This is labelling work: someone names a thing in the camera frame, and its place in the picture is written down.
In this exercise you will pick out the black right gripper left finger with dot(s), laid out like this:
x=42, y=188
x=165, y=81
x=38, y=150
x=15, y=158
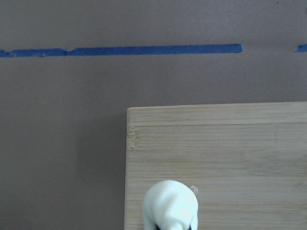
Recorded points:
x=157, y=227

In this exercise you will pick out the bamboo cutting board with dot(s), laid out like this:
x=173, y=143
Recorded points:
x=246, y=161

